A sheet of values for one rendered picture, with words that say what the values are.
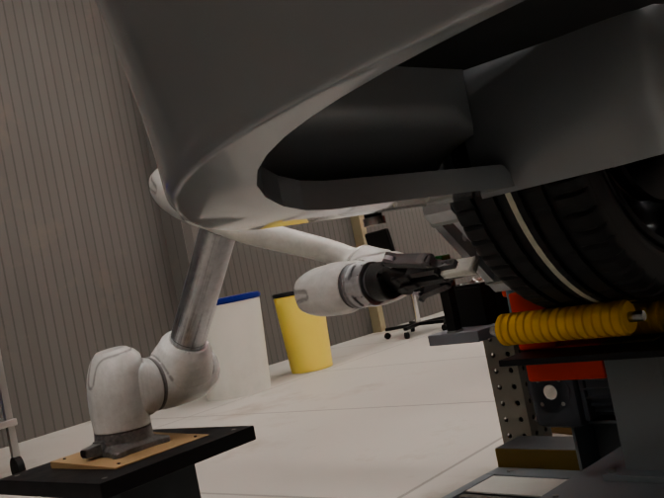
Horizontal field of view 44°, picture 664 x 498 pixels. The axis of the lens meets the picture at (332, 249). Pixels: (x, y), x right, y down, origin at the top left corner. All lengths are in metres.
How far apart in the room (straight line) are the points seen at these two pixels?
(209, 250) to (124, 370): 0.40
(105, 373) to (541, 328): 1.25
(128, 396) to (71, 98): 4.16
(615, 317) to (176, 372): 1.33
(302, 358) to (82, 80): 2.55
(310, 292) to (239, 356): 3.67
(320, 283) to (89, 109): 4.79
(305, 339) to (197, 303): 3.62
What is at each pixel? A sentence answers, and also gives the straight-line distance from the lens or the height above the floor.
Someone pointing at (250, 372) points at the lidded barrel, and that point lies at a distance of 5.33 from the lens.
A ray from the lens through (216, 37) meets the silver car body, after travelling 0.59.
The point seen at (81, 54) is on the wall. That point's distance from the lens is 6.41.
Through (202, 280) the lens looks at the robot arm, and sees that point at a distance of 2.22.
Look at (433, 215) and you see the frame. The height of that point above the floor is 0.74.
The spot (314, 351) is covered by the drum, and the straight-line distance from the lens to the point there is 5.86.
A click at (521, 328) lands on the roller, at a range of 1.48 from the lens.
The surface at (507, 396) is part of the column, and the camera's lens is 2.43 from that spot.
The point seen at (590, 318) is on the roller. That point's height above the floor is 0.52.
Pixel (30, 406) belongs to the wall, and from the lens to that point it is 5.68.
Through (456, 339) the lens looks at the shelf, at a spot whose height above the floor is 0.43.
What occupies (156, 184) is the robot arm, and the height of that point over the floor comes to 0.96.
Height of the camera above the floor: 0.68
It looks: 1 degrees up
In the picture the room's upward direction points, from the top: 11 degrees counter-clockwise
